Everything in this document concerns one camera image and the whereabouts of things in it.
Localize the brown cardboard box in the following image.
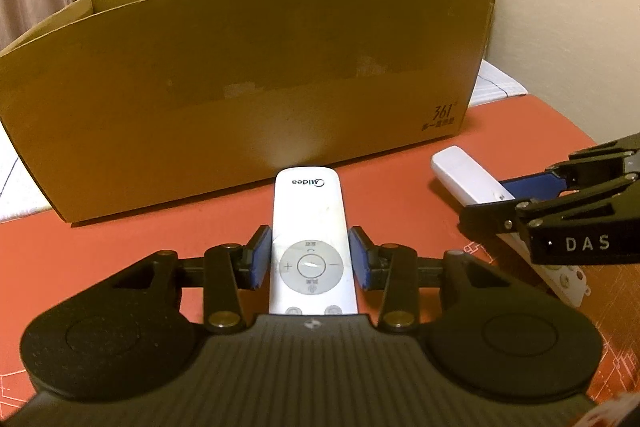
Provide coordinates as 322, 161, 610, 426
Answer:
0, 0, 497, 225

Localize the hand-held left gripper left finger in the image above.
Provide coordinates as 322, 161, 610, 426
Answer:
85, 224, 273, 335

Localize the white remote with round buttons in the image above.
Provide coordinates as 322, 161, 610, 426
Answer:
268, 166, 360, 315

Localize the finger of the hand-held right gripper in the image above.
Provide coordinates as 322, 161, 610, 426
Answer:
459, 179, 636, 236
500, 138, 640, 200

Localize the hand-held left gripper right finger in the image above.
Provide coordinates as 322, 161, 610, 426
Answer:
348, 225, 545, 334

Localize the slim white remote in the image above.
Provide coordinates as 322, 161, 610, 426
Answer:
431, 147, 591, 308

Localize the red printed mat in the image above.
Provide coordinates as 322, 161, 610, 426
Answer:
0, 94, 640, 408

